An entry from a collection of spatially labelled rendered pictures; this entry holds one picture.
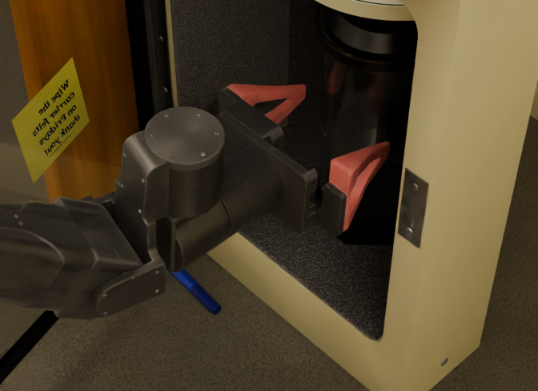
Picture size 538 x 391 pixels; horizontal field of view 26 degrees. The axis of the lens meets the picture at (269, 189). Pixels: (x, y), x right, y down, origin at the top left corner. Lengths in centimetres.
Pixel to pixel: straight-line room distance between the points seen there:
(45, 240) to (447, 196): 29
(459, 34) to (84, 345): 52
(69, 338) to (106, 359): 4
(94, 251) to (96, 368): 29
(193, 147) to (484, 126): 21
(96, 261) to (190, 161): 10
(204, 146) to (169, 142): 2
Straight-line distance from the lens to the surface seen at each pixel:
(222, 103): 96
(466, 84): 79
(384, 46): 92
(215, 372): 108
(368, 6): 83
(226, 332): 111
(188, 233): 86
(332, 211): 91
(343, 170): 89
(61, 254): 80
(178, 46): 101
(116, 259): 83
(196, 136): 82
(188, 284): 113
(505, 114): 86
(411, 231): 88
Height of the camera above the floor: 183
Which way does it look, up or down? 46 degrees down
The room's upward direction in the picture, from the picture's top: straight up
